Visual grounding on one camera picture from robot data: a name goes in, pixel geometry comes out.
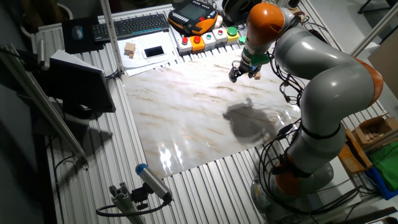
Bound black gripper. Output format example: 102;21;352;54
228;60;261;83

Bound yellow box green button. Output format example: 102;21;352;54
226;26;240;44

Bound white box small red button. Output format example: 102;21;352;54
213;27;229;45

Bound white box green button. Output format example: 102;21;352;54
201;32;217;50

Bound orange box red button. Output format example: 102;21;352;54
189;35;206;53

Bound white marble pattern sheet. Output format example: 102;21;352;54
121;46;304;180

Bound black filament spool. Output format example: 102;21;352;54
222;0;253;24

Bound orange black teach pendant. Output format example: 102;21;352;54
167;0;219;35

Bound white smartphone dark screen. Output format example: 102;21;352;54
142;45;166;59

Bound white paper sheets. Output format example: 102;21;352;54
117;30;180;77

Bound black computer keyboard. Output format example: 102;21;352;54
91;13;170;43

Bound open cardboard box wood pieces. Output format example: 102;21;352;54
351;113;398;147

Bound orange flat box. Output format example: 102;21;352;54
338;128;373;174

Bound black chair leg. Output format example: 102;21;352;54
357;0;398;15

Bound brown cardboard panel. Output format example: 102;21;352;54
368;37;398;100

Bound black mouse pad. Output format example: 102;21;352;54
61;16;105;55

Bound black computer monitor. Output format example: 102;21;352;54
32;57;117;121

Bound green cloth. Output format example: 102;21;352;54
368;141;398;192

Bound grey computer mouse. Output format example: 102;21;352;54
72;25;84;40

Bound short aluminium profile stub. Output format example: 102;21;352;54
108;182;146;224

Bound blue bag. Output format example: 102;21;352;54
365;166;398;201

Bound white sheet behind monitor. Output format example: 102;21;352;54
50;49;103;73

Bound dark wooden plank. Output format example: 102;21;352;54
338;207;398;224

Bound long diagonal aluminium bar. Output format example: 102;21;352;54
0;43;90;169

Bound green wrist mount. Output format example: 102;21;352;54
238;36;271;66

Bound silver camera blue cap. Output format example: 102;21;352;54
135;163;174;202

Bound upright aluminium profile post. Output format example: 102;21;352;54
99;0;125;75

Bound slanted aluminium frame bar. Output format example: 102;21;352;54
351;1;398;57

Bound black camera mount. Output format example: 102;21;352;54
130;183;153;211

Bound black camera cable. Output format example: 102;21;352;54
95;198;172;218

